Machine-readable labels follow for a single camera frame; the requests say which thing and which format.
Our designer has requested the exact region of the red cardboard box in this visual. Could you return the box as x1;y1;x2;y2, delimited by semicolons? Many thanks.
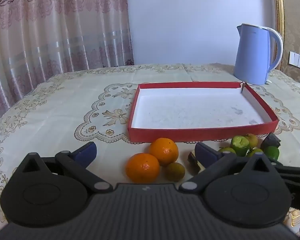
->
128;81;279;143

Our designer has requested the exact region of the purple eggplant slice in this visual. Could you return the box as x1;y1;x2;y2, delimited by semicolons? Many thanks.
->
187;151;207;175

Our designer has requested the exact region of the small yellowish fruit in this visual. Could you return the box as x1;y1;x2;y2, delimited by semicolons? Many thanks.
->
245;133;258;148

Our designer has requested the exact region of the dark eggplant piece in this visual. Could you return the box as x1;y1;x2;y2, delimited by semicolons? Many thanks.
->
260;133;281;150

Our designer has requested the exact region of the orange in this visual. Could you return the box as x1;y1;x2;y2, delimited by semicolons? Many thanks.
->
149;137;179;167
125;153;161;183

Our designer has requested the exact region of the gold wall panel frame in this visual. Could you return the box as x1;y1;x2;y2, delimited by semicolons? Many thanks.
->
272;0;300;90

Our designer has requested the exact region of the white wall switch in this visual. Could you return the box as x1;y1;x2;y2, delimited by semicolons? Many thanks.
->
289;51;300;70

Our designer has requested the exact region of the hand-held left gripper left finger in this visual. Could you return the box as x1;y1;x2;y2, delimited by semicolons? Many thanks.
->
14;141;113;194

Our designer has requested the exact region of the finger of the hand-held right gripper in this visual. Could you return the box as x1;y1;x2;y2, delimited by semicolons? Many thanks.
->
271;161;300;209

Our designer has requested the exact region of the cut green lime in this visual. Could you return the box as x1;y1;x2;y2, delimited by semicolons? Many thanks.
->
230;135;251;157

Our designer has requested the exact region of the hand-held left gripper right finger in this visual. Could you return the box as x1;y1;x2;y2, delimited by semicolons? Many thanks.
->
179;142;280;193

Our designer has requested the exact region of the small brownish green fruit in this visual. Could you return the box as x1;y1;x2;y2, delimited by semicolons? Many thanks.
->
164;162;186;182

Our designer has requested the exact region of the blue electric kettle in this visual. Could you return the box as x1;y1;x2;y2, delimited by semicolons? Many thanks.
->
233;23;283;85

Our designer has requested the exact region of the patterned pink curtain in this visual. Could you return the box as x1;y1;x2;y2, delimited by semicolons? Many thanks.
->
0;0;135;128

